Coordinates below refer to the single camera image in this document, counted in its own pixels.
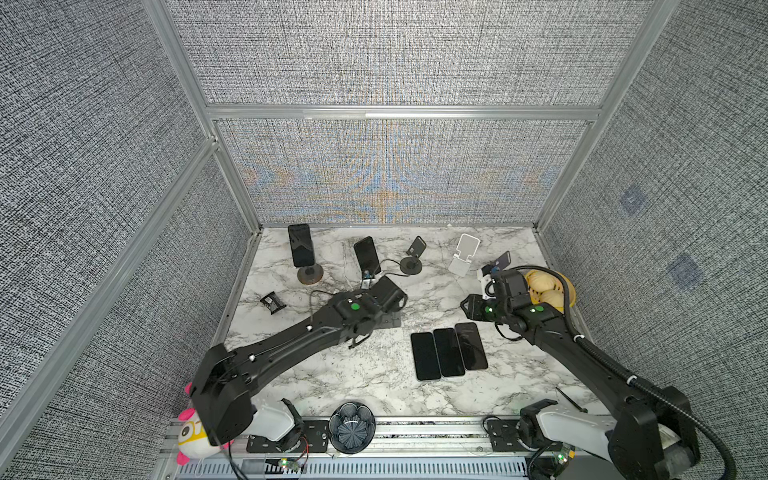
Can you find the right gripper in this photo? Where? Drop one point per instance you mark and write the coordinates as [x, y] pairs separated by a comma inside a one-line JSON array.
[[472, 310]]

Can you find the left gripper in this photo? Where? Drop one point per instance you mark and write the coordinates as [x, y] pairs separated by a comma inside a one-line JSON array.
[[391, 321]]

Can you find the black phone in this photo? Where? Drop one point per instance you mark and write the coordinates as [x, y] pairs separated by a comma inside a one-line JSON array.
[[449, 352], [471, 346], [367, 257], [425, 356], [301, 245]]

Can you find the purple round phone stand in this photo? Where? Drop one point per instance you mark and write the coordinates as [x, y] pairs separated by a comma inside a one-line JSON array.
[[502, 262]]

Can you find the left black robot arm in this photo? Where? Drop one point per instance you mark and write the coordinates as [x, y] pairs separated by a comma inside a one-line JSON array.
[[226, 380]]

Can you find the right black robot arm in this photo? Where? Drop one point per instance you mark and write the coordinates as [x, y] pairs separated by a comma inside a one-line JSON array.
[[652, 432]]

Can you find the black round stand back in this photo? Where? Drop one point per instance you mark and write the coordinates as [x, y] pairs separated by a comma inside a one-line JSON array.
[[411, 264]]

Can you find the white folding phone stand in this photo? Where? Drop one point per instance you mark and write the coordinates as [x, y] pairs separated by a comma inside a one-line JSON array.
[[465, 251]]

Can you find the brown round phone stand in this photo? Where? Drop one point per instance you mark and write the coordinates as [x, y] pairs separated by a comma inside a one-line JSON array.
[[310, 275]]

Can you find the yellow bamboo steamer basket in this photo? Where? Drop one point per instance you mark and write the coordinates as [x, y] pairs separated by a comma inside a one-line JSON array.
[[546, 288]]

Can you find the dark glass flower bowl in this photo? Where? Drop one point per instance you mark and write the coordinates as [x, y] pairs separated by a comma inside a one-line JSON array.
[[352, 427]]

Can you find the small black clip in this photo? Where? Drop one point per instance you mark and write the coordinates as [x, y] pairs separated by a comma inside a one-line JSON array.
[[272, 302]]

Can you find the black ladle spoon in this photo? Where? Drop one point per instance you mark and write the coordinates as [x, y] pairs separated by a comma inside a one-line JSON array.
[[562, 394]]

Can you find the pink white plush toy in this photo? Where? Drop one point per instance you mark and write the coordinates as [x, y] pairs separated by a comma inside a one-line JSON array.
[[192, 440]]

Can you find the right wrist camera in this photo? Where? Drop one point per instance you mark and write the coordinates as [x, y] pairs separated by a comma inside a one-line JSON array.
[[484, 276]]

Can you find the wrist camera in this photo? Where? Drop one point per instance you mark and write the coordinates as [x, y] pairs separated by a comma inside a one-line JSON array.
[[367, 279], [484, 276]]

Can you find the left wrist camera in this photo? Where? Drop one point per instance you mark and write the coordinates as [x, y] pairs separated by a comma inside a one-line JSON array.
[[367, 279]]

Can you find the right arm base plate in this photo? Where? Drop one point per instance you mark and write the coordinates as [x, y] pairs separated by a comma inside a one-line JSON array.
[[502, 434]]

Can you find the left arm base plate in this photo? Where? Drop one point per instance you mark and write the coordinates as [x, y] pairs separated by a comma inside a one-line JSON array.
[[314, 437]]

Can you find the aluminium front rail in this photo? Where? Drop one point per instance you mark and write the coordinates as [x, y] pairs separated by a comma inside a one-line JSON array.
[[405, 447]]

